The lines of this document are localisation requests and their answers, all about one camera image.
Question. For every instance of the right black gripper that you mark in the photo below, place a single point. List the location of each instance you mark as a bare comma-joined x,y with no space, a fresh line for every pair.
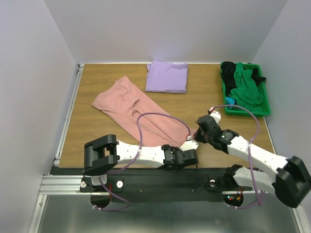
202,130

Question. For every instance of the purple t shirt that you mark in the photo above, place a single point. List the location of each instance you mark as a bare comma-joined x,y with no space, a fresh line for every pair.
165,77

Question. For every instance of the pink printed t shirt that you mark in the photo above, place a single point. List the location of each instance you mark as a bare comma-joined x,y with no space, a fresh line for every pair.
124,103

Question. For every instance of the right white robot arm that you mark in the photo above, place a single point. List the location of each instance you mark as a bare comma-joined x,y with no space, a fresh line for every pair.
287,178

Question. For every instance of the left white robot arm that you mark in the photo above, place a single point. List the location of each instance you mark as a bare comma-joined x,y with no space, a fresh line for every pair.
104,153

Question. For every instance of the blue garment in bin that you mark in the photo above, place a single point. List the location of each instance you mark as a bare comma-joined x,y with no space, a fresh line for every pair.
230,102

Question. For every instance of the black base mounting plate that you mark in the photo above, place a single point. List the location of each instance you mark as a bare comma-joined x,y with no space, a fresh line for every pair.
159,185

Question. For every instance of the green t shirt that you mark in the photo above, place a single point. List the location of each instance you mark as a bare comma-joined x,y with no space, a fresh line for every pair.
246,93

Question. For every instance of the green plastic bin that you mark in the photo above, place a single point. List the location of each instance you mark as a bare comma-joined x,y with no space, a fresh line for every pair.
265,107

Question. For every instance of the black t shirt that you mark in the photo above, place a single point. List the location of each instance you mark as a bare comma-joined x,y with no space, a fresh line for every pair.
227,75

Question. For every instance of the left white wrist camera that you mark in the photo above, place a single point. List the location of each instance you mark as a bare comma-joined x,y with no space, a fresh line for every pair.
189,144

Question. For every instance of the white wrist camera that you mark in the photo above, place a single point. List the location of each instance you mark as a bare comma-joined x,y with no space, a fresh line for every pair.
214,114
189,144

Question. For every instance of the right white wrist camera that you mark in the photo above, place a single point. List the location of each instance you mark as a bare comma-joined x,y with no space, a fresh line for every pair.
214,114

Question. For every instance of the right aluminium rail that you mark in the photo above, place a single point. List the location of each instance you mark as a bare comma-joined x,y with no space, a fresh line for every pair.
249,199

